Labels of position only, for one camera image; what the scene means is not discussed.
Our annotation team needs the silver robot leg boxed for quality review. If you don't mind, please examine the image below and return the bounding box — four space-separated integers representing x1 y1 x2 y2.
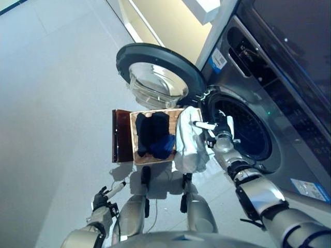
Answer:
112 166 152 242
179 172 219 234

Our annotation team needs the silver left robot leg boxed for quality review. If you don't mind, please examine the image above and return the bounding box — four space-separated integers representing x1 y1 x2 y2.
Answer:
112 166 152 242

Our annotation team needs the large blue energy label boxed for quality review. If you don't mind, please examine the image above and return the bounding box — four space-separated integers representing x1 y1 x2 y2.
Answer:
290 177 331 203

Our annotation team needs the blue white code label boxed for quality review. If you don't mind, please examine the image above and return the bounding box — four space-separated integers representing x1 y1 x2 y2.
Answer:
207 48 228 70

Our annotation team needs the silver right robot leg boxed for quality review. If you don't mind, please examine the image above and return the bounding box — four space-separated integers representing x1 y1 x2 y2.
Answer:
179 172 219 234

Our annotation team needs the brown acrylic stand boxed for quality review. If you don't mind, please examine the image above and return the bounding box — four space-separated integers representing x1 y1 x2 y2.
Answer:
111 108 136 164

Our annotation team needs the grey stacked dryer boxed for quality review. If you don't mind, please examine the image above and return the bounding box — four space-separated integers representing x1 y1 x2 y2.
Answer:
236 0 331 102

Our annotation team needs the silver robot torso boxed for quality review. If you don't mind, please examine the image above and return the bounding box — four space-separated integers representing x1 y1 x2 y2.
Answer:
108 230 262 248

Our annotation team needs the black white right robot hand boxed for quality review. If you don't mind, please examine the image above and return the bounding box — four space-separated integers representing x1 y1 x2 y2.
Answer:
191 110 235 140

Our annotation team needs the rectangular wicker laundry basket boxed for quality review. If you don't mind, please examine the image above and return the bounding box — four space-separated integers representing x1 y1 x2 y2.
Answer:
129 107 204 165

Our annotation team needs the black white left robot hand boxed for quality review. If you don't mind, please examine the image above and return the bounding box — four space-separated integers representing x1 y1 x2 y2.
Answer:
92 181 127 211

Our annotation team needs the white garment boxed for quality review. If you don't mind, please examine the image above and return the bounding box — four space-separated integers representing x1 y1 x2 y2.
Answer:
173 105 210 175

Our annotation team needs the round glass washer door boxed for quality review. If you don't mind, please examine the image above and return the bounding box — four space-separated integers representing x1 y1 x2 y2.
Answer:
115 42 208 110

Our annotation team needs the grey front-load washing machine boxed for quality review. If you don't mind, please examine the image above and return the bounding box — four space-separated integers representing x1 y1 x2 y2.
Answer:
195 14 331 205

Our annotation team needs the black folded garment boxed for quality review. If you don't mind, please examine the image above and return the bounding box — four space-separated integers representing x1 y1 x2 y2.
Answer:
134 112 154 158

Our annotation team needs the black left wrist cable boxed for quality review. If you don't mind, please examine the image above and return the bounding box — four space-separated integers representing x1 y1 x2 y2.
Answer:
110 203 122 244

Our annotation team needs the blue garment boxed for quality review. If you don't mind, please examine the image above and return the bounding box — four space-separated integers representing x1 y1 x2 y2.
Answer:
149 134 177 160

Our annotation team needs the thin tether cable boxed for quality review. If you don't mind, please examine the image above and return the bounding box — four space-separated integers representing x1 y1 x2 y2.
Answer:
147 198 159 234

